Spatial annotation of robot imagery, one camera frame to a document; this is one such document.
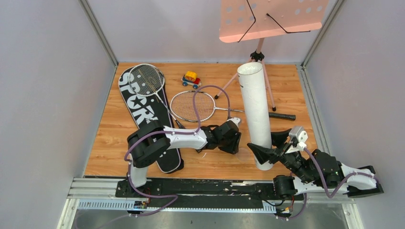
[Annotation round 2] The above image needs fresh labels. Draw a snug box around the white racket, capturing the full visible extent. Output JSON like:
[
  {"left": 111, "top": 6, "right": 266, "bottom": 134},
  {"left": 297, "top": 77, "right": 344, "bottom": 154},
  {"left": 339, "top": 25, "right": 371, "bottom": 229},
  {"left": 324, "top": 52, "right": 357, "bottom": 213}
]
[
  {"left": 170, "top": 90, "right": 297, "bottom": 123},
  {"left": 128, "top": 63, "right": 185, "bottom": 129}
]

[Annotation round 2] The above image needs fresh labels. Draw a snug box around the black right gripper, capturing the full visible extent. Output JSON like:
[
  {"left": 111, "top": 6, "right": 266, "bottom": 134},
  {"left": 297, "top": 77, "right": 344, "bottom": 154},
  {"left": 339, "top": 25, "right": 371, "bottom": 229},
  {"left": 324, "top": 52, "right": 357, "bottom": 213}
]
[{"left": 246, "top": 130, "right": 313, "bottom": 185}]

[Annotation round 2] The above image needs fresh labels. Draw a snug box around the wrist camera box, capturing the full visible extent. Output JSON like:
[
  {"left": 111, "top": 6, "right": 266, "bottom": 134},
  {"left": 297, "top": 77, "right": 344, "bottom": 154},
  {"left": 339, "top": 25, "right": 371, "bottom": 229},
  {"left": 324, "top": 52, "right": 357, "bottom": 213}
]
[
  {"left": 228, "top": 117, "right": 241, "bottom": 126},
  {"left": 287, "top": 126, "right": 308, "bottom": 153}
]

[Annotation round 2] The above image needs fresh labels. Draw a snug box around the grey slotted cable duct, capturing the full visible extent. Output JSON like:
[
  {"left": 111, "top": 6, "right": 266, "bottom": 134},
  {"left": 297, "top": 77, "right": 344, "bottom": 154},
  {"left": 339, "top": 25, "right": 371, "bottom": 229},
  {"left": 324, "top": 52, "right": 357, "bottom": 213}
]
[{"left": 77, "top": 199, "right": 276, "bottom": 213}]

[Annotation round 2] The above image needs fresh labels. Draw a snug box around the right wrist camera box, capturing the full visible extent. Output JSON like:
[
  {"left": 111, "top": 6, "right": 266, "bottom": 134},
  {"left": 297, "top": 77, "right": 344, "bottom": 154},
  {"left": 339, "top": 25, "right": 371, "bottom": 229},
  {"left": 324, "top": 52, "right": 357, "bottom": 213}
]
[{"left": 287, "top": 126, "right": 308, "bottom": 153}]

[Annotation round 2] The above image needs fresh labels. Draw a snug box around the black racket cover bag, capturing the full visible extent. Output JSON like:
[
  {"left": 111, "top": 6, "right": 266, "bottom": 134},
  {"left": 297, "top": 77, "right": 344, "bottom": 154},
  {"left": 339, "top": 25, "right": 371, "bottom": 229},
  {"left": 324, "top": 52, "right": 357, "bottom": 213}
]
[{"left": 118, "top": 68, "right": 184, "bottom": 174}]

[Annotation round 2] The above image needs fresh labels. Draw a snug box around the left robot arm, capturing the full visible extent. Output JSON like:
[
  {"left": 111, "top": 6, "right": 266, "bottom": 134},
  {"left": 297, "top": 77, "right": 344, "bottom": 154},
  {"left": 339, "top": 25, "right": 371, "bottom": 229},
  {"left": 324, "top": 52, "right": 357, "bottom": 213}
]
[{"left": 124, "top": 117, "right": 241, "bottom": 197}]

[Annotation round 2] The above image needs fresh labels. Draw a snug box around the pink music stand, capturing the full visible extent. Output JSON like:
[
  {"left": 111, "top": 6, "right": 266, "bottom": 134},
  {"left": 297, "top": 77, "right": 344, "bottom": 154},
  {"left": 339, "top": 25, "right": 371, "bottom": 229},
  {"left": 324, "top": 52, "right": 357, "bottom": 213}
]
[{"left": 214, "top": 0, "right": 330, "bottom": 112}]

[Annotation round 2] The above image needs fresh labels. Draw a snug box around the colourful toy car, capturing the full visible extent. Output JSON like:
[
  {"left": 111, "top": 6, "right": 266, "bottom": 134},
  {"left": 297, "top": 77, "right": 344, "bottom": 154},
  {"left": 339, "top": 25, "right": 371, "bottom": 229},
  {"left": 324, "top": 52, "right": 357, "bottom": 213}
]
[{"left": 181, "top": 71, "right": 202, "bottom": 89}]

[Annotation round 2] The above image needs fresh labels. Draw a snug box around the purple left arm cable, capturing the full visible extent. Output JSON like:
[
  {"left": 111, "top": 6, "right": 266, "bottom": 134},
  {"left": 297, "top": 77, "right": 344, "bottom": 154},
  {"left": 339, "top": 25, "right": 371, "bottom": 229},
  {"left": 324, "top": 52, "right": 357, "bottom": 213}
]
[{"left": 124, "top": 85, "right": 232, "bottom": 217}]

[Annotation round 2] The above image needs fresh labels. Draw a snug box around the white shuttlecock tube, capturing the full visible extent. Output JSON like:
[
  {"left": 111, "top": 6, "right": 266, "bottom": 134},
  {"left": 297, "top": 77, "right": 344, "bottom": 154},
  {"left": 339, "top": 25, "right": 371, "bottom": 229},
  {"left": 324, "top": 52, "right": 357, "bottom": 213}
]
[{"left": 237, "top": 62, "right": 275, "bottom": 171}]

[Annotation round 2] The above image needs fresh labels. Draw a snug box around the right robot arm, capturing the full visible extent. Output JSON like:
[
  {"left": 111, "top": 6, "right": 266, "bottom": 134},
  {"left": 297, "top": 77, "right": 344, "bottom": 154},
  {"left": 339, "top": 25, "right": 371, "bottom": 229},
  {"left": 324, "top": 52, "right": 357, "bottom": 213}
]
[{"left": 247, "top": 126, "right": 384, "bottom": 199}]

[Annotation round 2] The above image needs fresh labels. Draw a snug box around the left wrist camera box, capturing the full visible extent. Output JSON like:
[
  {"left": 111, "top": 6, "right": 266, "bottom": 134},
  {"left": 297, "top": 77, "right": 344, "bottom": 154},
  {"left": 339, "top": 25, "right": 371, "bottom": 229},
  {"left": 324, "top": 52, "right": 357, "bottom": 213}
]
[{"left": 228, "top": 117, "right": 241, "bottom": 126}]

